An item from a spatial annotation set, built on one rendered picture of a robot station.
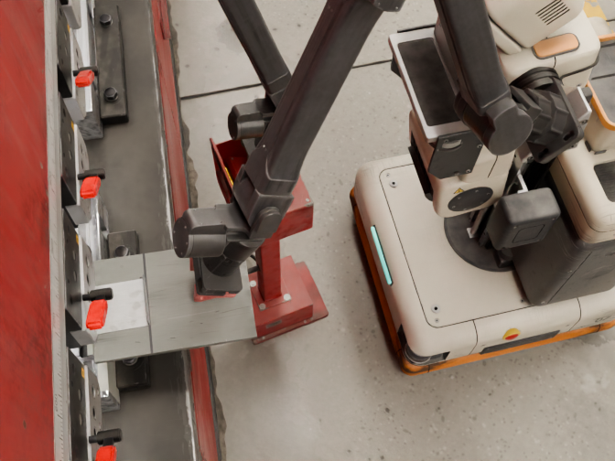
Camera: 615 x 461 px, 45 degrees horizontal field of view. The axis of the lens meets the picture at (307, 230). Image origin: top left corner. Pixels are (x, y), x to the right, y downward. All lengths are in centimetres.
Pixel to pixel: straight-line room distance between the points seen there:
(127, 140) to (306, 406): 101
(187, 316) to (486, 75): 61
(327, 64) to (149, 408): 71
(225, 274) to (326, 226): 131
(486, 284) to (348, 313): 46
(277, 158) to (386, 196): 122
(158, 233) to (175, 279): 20
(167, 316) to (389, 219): 103
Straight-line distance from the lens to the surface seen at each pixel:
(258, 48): 140
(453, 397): 229
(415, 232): 214
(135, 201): 151
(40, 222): 96
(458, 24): 100
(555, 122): 123
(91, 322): 102
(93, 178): 115
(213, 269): 114
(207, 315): 125
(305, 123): 96
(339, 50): 92
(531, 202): 170
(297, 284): 222
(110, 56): 169
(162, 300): 127
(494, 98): 112
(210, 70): 279
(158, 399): 135
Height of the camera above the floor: 217
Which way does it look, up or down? 64 degrees down
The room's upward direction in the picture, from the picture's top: 3 degrees clockwise
